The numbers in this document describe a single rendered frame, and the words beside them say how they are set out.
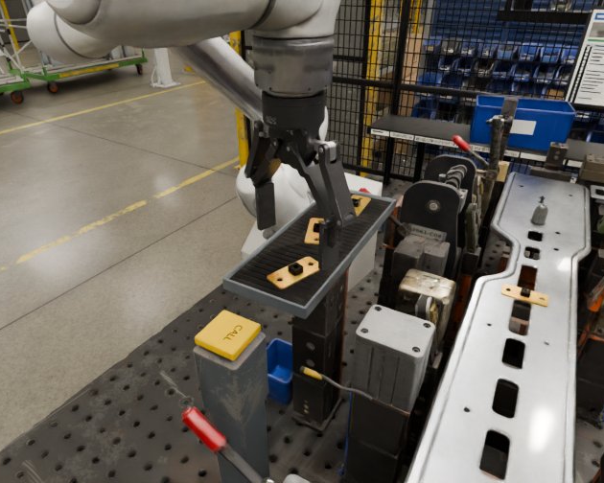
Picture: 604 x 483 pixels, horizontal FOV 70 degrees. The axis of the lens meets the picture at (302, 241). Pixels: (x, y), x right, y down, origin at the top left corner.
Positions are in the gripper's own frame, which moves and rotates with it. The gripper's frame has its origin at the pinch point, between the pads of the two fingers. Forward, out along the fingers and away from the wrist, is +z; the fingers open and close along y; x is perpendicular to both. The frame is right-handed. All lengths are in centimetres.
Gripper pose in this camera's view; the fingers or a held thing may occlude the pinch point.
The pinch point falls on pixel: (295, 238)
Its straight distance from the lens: 60.6
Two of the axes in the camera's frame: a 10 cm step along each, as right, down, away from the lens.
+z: 0.0, 8.5, 5.3
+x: 7.6, -3.5, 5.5
